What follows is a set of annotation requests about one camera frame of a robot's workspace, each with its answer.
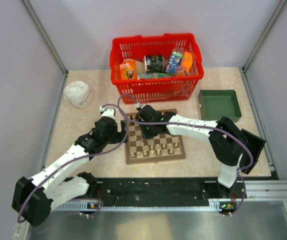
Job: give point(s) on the white crumpled cloth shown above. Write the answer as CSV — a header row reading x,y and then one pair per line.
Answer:
x,y
79,94

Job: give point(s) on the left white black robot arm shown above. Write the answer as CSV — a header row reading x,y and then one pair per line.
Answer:
x,y
36,197

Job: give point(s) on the red plastic shopping basket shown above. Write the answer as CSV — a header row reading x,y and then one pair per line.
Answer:
x,y
155,90

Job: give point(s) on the green pouch package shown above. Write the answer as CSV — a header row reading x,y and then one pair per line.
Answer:
x,y
154,75

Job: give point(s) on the green plastic tray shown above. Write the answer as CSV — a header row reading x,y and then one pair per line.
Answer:
x,y
215,104

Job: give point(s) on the orange carton package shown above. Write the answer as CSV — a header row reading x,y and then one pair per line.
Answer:
x,y
185,64

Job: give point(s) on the black stand block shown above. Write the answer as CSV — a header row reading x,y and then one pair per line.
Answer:
x,y
255,145

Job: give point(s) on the black mounting base rail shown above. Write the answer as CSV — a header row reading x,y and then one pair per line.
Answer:
x,y
160,191

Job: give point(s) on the blue snack package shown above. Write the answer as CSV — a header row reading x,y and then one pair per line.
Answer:
x,y
174,60

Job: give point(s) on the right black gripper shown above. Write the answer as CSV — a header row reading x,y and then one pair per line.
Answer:
x,y
145,135

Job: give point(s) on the black printed can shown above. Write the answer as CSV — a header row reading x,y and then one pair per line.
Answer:
x,y
154,63

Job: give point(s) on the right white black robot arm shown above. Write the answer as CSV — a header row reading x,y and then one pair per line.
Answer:
x,y
228,142

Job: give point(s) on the wooden chess board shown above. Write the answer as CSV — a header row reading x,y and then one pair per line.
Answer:
x,y
160,148

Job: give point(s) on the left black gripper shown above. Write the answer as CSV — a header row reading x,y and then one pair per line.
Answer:
x,y
119,136

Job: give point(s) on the orange razor package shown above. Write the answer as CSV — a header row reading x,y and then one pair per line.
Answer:
x,y
128,70

